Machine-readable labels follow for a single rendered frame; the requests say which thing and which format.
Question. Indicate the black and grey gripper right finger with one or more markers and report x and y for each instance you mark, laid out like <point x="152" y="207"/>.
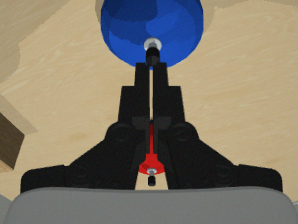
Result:
<point x="195" y="164"/>

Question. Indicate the blue bell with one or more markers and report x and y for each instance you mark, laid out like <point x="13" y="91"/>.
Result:
<point x="135" y="30"/>

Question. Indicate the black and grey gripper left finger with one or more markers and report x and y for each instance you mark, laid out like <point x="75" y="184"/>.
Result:
<point x="108" y="164"/>

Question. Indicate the red bell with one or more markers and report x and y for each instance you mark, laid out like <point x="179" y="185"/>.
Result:
<point x="151" y="166"/>

